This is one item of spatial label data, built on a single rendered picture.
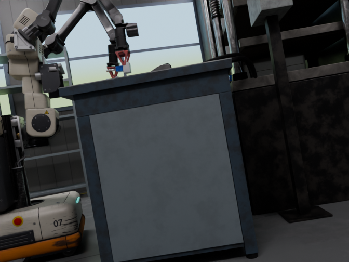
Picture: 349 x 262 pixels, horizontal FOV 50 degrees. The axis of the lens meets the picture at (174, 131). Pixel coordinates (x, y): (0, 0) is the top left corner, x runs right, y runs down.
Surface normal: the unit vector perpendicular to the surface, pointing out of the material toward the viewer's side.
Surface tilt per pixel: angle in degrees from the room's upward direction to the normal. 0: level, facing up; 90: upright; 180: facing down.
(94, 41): 90
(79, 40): 90
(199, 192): 90
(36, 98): 90
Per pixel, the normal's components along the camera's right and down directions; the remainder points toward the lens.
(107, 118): -0.04, 0.00
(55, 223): 0.20, -0.04
